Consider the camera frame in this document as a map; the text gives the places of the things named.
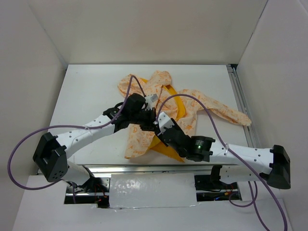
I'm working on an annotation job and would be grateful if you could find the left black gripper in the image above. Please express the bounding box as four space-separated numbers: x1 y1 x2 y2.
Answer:
130 107 161 132

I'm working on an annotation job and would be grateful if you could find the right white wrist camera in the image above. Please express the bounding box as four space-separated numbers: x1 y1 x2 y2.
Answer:
154 112 175 136

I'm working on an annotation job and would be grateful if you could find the aluminium frame rail right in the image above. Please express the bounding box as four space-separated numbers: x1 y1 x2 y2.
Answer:
226 64 260 148

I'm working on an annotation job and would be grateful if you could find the aluminium frame rail front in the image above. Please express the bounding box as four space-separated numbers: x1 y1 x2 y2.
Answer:
37 164 217 174

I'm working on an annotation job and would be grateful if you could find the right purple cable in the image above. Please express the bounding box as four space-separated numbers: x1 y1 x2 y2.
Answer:
156 94 288 231

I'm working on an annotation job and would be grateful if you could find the white cover sheet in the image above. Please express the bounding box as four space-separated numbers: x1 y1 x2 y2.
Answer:
109 173 198 208

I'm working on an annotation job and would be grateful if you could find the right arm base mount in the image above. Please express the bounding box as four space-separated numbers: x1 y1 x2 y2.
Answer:
194 175 241 202

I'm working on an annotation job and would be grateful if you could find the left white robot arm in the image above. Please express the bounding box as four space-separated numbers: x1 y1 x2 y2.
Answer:
33 93 158 192

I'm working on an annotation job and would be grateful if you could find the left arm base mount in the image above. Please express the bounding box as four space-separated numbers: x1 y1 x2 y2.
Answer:
64 176 111 208

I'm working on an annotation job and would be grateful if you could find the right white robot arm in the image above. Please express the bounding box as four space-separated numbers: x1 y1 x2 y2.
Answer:
156 118 291 190

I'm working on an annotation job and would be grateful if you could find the yellow and patterned jacket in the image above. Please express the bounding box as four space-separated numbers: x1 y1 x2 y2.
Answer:
118 71 252 162

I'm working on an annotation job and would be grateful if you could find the aluminium frame rail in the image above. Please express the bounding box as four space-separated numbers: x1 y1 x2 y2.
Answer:
226 64 260 148
37 164 217 174

